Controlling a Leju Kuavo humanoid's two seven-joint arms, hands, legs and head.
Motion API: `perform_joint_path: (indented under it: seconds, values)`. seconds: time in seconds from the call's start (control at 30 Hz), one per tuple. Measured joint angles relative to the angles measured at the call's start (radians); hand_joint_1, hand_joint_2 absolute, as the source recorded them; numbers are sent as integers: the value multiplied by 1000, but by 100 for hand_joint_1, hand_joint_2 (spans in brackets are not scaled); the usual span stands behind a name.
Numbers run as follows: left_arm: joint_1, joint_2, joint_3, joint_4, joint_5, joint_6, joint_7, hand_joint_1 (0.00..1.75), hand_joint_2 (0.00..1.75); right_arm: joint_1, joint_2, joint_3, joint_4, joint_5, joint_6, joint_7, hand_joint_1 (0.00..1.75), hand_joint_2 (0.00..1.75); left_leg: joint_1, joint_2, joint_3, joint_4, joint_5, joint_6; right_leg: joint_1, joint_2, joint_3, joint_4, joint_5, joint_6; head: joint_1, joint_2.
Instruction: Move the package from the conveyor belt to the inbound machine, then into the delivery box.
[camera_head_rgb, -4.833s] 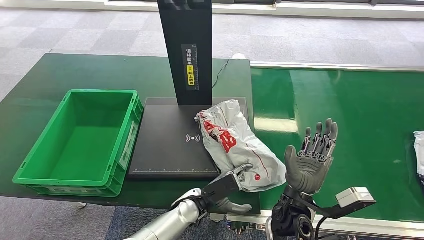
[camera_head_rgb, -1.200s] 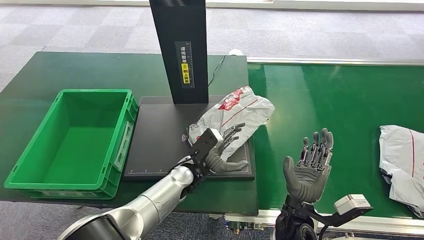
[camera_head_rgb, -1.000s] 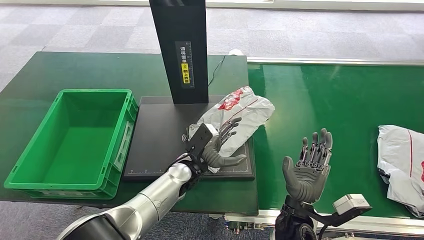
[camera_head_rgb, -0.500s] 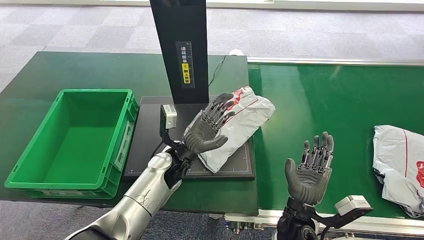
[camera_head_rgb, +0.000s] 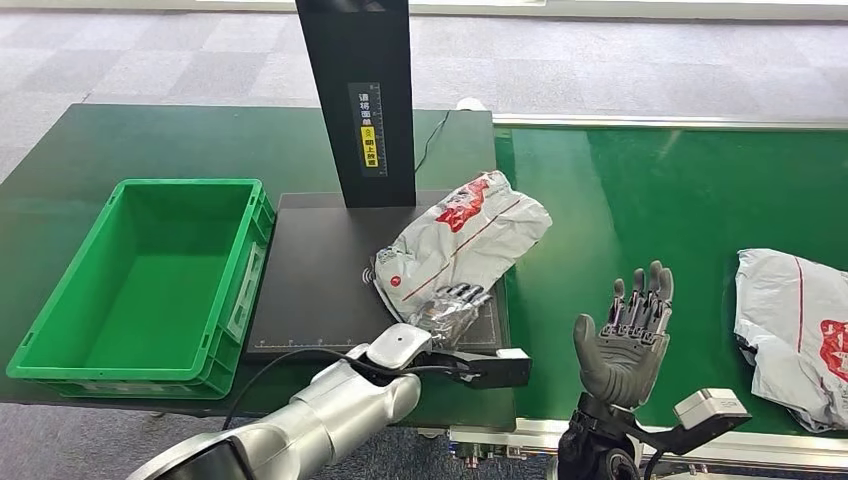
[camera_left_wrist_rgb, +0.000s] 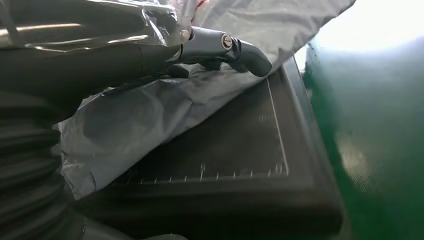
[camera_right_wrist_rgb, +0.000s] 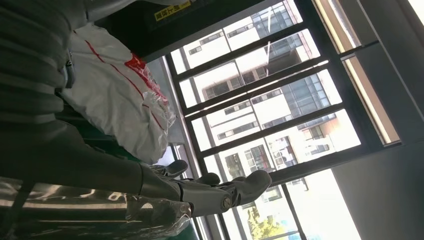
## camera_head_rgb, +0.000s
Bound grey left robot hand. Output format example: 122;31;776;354
407;283;493;349

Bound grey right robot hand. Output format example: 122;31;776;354
572;260;676;409

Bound grey poly bag package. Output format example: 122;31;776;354
733;248;848;433
372;170;553;325

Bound black inbound scanner machine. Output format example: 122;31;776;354
245;0;511;362

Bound conveyor connector block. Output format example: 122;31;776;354
450;442;528;470

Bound green conveyor belt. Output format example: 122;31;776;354
493;125;848;439

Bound yellow black scanner sticker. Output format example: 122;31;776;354
348;82;388;179

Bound white label on crate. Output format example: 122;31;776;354
225;241;266;344

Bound green plastic crate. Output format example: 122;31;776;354
5;177;276;401

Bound dark green table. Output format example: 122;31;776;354
0;103;518;431

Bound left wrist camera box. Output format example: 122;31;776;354
410;347;533;391

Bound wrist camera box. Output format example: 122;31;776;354
410;347;533;391
625;388;753;457

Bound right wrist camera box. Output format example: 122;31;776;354
625;388;753;457

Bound thin black table cable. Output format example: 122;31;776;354
413;109;452;175

